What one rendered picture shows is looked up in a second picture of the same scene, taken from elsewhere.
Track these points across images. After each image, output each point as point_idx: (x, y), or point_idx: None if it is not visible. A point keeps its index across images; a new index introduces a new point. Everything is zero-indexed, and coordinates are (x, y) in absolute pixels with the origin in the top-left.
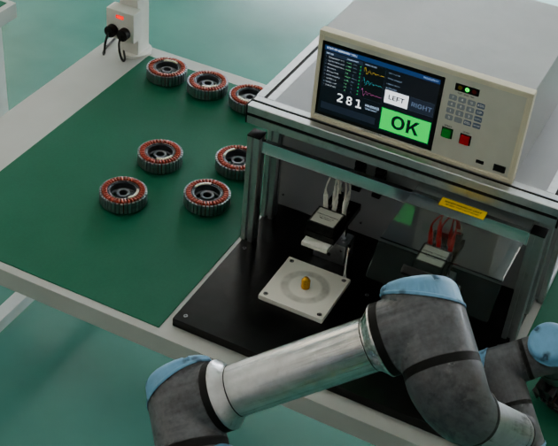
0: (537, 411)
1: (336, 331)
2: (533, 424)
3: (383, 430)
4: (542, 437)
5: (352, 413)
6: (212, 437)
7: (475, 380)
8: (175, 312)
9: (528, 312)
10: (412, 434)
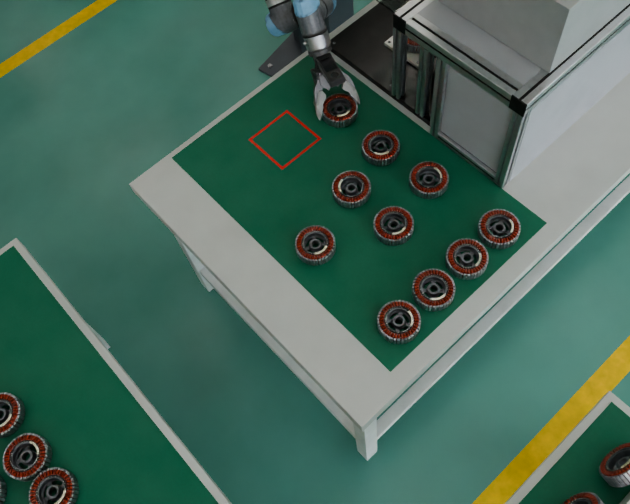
0: (337, 91)
1: None
2: (276, 7)
3: (349, 18)
4: (276, 22)
5: (366, 7)
6: None
7: None
8: None
9: (415, 111)
10: (342, 29)
